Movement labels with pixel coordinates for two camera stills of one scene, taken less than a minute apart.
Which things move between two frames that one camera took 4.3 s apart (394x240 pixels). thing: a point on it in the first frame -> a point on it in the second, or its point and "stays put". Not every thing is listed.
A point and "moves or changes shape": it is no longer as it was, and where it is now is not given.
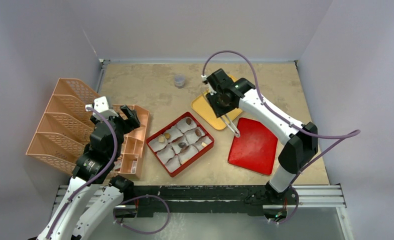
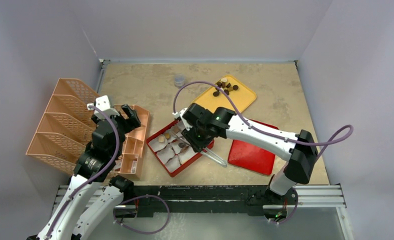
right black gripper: x=221 y=106 -> x=197 y=142
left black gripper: x=130 y=114 stays put
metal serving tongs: x=232 y=127 moves or changes shape
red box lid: x=255 y=149 stays put
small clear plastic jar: x=179 y=80 stays put
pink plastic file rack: x=65 y=131 stays put
